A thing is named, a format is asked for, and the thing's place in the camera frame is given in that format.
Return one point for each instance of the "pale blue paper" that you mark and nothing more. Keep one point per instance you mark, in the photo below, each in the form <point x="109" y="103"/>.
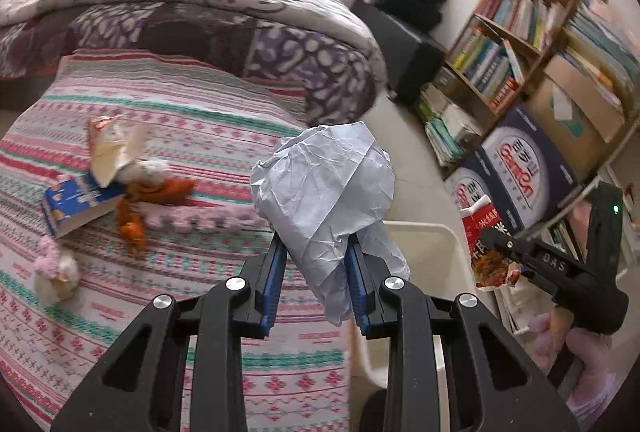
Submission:
<point x="320" y="182"/>

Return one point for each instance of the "row of green books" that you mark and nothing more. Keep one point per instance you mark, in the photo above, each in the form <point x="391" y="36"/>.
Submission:
<point x="485" y="67"/>

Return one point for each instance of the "pink fluffy strip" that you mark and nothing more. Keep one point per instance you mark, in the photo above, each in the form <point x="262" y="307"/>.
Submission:
<point x="200" y="217"/>

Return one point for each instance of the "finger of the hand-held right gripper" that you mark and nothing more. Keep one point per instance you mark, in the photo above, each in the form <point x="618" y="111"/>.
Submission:
<point x="530" y="253"/>
<point x="542" y="286"/>

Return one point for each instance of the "striped patterned blanket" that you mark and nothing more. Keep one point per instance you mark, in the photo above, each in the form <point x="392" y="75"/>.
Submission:
<point x="200" y="147"/>

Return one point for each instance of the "red snack packet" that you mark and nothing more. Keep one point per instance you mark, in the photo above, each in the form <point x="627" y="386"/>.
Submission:
<point x="480" y="232"/>

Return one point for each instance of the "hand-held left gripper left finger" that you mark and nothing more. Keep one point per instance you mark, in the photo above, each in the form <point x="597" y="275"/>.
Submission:
<point x="274" y="287"/>

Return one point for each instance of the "dark blue printed box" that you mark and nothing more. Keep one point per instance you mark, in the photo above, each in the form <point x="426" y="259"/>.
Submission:
<point x="530" y="167"/>

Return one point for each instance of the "stacked cardboard water boxes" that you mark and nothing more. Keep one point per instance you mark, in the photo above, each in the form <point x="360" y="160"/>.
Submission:
<point x="470" y="192"/>

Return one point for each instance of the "torn cream carton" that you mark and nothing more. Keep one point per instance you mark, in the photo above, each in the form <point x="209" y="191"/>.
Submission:
<point x="112" y="150"/>

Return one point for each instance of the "white crumpled tissue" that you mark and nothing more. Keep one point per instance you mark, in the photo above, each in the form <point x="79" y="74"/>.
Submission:
<point x="147" y="170"/>

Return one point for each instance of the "stack of books on box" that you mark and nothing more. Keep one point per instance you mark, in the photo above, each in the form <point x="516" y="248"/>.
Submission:
<point x="600" y="47"/>

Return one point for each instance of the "wooden bookshelf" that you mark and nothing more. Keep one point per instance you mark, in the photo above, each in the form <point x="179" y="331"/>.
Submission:
<point x="500" y="25"/>

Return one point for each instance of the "white plastic bin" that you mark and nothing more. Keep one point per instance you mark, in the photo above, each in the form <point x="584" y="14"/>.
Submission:
<point x="430" y="252"/>

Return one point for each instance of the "long orange peel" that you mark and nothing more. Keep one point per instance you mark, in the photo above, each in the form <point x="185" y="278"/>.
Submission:
<point x="165" y="192"/>

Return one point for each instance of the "purple and white quilt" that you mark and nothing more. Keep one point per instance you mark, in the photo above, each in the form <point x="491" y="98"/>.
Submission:
<point x="200" y="22"/>

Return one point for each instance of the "person's right hand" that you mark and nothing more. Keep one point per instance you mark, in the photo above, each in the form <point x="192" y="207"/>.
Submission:
<point x="561" y="322"/>

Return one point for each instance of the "blue carton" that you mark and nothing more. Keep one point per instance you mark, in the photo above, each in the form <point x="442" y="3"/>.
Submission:
<point x="75" y="204"/>

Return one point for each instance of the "stack of flat books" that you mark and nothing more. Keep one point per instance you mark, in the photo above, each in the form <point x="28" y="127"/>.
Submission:
<point x="442" y="132"/>

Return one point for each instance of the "pink and white fluffy ball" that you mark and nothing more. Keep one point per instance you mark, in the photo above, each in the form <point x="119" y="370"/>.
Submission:
<point x="57" y="269"/>

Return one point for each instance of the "brown cardboard box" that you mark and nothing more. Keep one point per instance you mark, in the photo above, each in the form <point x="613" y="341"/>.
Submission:
<point x="575" y="117"/>

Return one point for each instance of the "small orange peel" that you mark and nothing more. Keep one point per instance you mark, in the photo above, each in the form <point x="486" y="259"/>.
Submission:
<point x="132" y="229"/>

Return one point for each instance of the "black storage bench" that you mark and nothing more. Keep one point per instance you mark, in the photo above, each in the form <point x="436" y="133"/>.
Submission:
<point x="400" y="52"/>

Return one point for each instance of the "white shelf rack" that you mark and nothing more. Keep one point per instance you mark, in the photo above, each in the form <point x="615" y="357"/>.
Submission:
<point x="510" y="312"/>

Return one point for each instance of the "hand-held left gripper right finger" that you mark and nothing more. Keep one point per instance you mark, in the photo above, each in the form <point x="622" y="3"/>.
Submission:
<point x="361" y="297"/>

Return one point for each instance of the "row of pale books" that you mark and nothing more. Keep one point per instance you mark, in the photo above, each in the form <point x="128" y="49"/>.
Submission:
<point x="525" y="12"/>

